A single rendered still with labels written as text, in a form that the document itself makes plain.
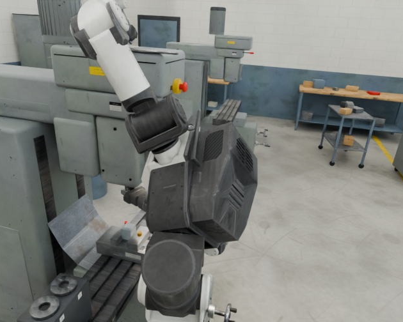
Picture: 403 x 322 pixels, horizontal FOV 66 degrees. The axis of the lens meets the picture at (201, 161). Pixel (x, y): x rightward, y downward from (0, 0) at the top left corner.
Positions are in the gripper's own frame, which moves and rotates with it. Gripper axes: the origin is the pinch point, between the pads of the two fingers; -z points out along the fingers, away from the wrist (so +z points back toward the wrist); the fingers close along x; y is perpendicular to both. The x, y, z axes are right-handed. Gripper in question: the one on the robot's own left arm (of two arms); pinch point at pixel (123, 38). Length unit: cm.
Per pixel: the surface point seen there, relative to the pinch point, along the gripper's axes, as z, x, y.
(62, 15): 6.7, -21.6, 4.1
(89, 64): 4.8, -10.0, -13.6
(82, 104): -5.3, -15.1, -26.3
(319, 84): -524, 263, 197
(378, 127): -526, 389, 112
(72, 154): -18, -23, -45
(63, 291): 2, -11, -96
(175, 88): -1.4, 22.0, -18.6
